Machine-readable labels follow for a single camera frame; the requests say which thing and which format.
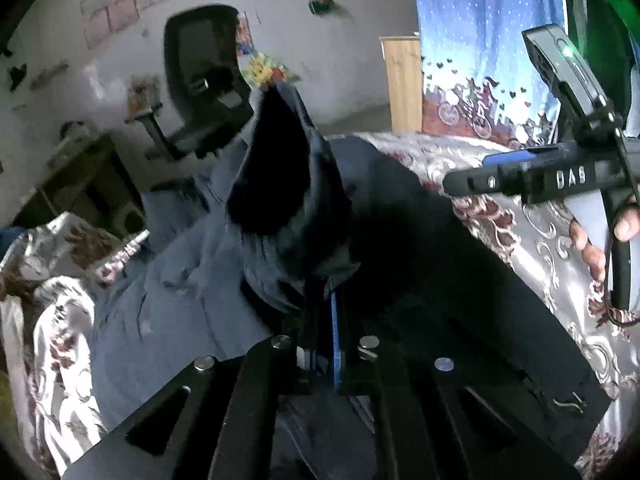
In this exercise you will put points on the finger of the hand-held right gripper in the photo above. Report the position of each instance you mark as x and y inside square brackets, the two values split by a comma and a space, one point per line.
[480, 180]
[505, 157]

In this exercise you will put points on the black office chair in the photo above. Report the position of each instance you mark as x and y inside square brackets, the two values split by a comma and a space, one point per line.
[205, 75]

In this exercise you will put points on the cartoon bear wall sticker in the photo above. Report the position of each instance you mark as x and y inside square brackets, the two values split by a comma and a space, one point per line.
[265, 67]

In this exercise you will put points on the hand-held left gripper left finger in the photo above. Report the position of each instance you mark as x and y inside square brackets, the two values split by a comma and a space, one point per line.
[250, 400]

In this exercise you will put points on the wooden cabinet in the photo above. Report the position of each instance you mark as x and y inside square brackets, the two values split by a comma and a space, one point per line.
[402, 80]

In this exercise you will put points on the red and blue wall sticker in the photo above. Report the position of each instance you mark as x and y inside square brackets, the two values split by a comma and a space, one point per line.
[242, 35]

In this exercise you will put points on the blue cloth bundle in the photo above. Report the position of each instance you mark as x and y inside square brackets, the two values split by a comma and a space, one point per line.
[11, 240]

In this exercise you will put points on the blue printed curtain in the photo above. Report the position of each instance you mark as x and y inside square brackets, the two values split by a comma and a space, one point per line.
[480, 35]

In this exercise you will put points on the dark blue jacket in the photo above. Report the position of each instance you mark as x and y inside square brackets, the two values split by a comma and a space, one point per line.
[190, 300]

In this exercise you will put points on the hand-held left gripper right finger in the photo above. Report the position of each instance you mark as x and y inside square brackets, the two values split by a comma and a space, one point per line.
[338, 350]

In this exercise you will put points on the green wall photo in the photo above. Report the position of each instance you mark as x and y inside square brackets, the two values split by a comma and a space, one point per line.
[325, 6]

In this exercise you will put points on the wooden desk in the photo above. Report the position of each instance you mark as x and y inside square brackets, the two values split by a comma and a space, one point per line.
[85, 180]

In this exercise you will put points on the floral bedspread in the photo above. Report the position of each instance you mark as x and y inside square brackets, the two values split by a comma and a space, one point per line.
[540, 240]

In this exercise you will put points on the person's right hand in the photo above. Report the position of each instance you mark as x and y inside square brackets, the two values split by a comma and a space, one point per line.
[590, 250]

